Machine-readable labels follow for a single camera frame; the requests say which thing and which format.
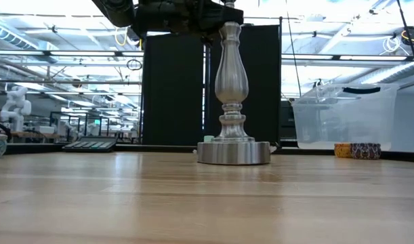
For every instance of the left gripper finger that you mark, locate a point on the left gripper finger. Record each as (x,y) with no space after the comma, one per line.
(220,20)

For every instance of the silver metal table lamp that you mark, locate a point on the silver metal table lamp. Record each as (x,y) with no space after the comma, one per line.
(231,78)

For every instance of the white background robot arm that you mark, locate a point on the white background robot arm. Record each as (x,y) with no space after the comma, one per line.
(15,108)

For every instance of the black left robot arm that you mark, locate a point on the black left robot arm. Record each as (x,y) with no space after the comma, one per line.
(115,10)

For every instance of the black partition screen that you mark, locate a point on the black partition screen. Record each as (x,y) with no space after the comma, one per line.
(172,95)

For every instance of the black desk calculator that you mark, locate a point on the black desk calculator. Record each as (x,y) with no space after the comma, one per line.
(89,144)

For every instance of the clear plastic storage bin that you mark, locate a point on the clear plastic storage bin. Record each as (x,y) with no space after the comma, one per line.
(345,118)

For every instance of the purple patterned disc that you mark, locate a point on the purple patterned disc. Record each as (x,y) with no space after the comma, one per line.
(366,151)

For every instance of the black aluminium table frame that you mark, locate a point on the black aluminium table frame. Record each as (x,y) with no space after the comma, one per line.
(142,148)

